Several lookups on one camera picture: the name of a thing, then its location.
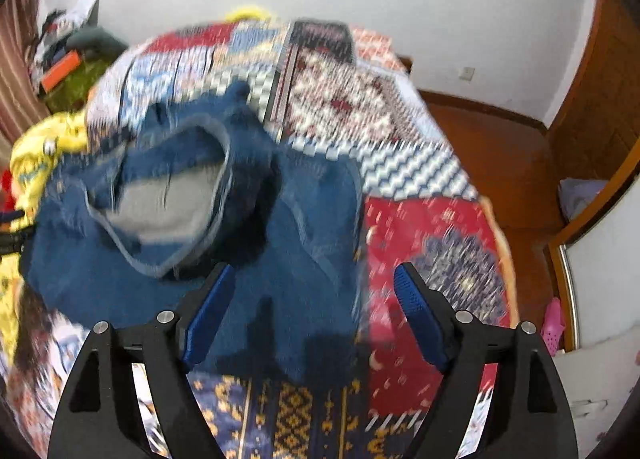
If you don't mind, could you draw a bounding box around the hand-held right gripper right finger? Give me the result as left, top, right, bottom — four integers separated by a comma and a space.
392, 261, 581, 459

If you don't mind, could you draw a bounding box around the pink slipper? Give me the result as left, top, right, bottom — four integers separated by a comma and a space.
542, 296, 567, 358

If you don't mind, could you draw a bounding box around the yellow chair back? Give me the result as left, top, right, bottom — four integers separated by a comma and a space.
224, 6, 275, 23

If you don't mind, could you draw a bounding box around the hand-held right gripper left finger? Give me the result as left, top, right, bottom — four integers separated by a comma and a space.
47, 261, 237, 459

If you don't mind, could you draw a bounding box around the patchwork printed blanket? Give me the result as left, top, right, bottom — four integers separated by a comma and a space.
0, 19, 518, 459

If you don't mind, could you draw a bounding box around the yellow printed cloth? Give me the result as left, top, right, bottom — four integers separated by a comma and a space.
0, 112, 93, 300

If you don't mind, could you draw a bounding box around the orange box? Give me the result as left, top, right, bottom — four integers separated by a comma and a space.
41, 51, 82, 92

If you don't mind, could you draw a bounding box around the green patterned cloth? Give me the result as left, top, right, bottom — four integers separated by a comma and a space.
47, 56, 117, 112

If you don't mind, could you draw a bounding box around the wooden wardrobe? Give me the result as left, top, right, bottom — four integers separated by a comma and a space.
542, 0, 640, 355

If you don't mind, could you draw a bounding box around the red cloth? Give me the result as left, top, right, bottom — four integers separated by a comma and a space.
0, 169, 17, 212

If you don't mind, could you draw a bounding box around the pile of mixed clothes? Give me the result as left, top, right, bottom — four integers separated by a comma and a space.
29, 0, 128, 71

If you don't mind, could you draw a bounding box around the striped red curtain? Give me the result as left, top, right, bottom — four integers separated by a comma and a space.
0, 0, 53, 152

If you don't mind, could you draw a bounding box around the blue denim jacket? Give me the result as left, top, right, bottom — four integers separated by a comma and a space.
20, 82, 365, 386

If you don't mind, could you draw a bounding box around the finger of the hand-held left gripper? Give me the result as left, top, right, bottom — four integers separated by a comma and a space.
0, 231, 31, 255

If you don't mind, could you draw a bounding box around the white sliding wardrobe door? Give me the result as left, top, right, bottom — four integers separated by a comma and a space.
550, 179, 640, 445

